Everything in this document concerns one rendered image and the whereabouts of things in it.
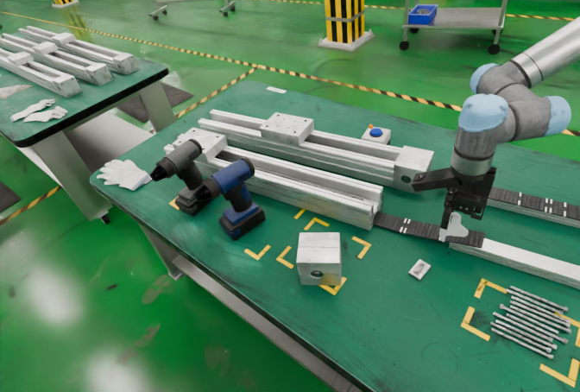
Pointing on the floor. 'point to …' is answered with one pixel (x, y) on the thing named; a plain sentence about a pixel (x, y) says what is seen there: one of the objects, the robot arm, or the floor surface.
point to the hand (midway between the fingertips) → (444, 225)
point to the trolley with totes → (453, 18)
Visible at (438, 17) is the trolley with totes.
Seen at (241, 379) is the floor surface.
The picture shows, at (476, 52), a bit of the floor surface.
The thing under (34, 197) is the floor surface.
